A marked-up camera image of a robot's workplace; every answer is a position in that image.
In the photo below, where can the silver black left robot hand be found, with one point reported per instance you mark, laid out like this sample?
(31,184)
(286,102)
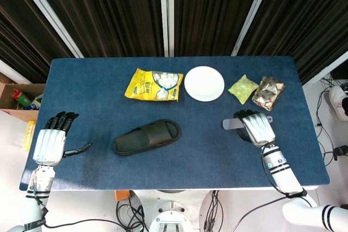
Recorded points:
(49,146)

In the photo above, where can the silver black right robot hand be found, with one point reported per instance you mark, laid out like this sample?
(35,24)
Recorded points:
(258,130)

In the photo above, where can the white scrub brush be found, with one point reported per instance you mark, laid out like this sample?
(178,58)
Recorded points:
(231,124)

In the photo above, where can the black rubber slipper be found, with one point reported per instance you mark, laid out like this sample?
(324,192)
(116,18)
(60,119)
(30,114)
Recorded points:
(146,138)

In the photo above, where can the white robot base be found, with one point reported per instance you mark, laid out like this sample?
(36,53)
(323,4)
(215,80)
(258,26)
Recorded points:
(168,215)

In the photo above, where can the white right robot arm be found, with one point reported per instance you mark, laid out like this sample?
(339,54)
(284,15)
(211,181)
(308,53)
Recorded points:
(282,172)

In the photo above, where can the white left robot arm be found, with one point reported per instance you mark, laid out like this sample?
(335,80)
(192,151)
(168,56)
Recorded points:
(40,180)

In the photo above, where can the yellow flat box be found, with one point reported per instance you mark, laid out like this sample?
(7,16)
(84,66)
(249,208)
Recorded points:
(29,135)

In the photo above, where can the brown gold snack packet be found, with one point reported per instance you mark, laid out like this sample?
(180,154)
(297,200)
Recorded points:
(267,93)

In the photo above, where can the green snack packet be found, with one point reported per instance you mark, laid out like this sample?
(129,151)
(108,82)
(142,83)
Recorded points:
(242,89)

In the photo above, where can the white blue bottle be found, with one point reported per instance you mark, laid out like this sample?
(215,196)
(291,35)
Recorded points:
(34,103)

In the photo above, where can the cardboard box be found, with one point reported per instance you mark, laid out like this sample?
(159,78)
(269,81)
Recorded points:
(8,113)

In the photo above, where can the green can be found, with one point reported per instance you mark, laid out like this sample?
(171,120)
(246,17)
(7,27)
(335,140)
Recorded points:
(22,98)

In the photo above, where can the white round plate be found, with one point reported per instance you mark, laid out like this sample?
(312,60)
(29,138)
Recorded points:
(204,83)

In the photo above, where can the blue table mat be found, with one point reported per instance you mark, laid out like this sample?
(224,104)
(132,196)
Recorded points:
(108,101)

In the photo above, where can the white sneaker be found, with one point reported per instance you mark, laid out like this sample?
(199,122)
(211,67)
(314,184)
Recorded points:
(338,101)

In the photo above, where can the black small floor device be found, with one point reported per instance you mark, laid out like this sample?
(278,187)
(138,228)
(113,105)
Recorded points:
(342,151)

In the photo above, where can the orange small box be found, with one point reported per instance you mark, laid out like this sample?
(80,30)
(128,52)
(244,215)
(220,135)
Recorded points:
(122,196)

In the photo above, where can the yellow snack bag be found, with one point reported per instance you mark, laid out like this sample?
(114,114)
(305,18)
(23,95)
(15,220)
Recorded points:
(146,86)

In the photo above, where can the white partition frame post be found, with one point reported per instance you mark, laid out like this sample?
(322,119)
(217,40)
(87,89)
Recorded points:
(49,12)
(166,12)
(253,12)

